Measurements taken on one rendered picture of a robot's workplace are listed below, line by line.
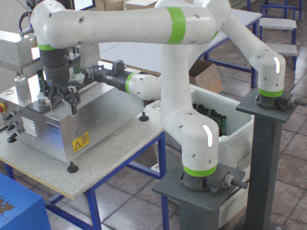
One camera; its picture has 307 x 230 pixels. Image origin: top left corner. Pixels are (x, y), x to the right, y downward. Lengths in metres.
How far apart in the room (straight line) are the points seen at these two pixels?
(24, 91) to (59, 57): 0.83
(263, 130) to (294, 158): 1.25
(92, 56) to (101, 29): 1.13
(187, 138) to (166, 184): 0.23
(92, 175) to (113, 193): 1.09
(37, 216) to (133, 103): 0.76
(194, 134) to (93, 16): 0.55
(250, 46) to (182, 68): 0.69
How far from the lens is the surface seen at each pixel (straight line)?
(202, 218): 1.70
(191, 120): 1.54
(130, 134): 2.27
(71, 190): 1.96
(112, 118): 2.20
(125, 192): 3.09
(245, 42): 2.15
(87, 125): 2.07
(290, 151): 3.51
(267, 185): 2.39
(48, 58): 1.32
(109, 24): 1.20
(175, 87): 1.57
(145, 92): 1.84
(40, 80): 2.01
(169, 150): 2.66
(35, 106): 2.06
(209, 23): 1.33
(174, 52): 1.51
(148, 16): 1.25
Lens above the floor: 1.94
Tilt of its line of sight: 30 degrees down
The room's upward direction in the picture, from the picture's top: 4 degrees counter-clockwise
